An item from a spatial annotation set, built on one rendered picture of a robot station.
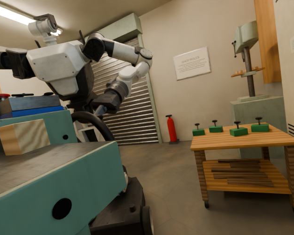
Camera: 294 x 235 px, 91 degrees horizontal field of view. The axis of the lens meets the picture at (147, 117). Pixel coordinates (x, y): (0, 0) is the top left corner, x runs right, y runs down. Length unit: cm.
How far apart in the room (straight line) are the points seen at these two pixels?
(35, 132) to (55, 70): 66
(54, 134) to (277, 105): 209
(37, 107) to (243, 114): 200
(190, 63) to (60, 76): 247
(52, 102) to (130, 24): 299
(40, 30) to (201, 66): 253
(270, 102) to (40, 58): 212
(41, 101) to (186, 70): 278
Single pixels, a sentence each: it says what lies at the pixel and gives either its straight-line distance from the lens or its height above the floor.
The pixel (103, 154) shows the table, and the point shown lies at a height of 89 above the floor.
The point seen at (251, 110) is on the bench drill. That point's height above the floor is 60.
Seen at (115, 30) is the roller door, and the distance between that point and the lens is 346.
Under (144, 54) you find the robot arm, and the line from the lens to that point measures 88.
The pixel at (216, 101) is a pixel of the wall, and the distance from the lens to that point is 298.
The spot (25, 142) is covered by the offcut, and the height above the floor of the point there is 92.
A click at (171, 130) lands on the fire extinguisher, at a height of 29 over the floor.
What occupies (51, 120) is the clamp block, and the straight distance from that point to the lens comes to 39.
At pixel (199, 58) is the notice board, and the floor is 153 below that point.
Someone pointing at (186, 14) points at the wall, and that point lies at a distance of 330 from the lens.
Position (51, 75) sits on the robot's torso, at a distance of 93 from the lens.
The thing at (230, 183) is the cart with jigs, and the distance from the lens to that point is 140.
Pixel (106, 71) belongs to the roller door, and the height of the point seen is 187.
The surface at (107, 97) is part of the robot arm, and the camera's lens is 60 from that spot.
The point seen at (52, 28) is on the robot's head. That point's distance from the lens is 95.
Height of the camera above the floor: 94
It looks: 6 degrees down
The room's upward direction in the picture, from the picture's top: 12 degrees counter-clockwise
